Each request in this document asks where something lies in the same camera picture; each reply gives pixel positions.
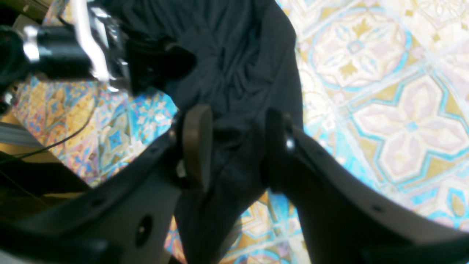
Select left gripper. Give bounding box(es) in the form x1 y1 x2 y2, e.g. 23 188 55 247
69 0 196 94

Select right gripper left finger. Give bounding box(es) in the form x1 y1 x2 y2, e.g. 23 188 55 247
1 104 213 264

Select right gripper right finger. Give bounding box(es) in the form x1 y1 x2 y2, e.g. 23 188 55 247
265 109 469 264

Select black t-shirt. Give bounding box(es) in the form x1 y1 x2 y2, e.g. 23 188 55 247
103 0 303 264

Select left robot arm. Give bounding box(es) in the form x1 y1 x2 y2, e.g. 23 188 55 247
1 0 197 115

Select patterned tablecloth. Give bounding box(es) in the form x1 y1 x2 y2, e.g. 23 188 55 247
11 0 469 264

